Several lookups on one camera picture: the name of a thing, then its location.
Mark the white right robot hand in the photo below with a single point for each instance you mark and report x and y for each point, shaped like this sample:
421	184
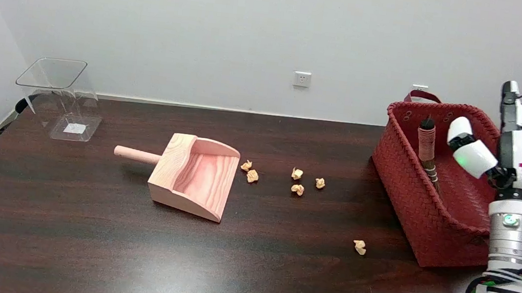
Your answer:
516	151

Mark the small brown hand broom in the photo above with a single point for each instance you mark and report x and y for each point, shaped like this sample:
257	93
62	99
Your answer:
426	143

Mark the red woven basket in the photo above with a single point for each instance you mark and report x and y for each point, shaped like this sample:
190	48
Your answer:
434	225

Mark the crumpled yellow paper ball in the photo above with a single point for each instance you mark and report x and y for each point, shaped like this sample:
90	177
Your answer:
252	176
319	183
297	189
359	247
296	173
246	165

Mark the wooden dustpan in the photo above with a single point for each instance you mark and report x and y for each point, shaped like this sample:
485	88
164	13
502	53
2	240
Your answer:
198	178

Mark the clear plastic container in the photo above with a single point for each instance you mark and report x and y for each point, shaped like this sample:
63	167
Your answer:
73	130

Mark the black bent bar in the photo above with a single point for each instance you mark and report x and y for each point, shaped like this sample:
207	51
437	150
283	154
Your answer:
20	106

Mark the white wall socket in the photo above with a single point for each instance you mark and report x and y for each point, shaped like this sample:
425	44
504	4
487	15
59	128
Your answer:
302	79
420	87

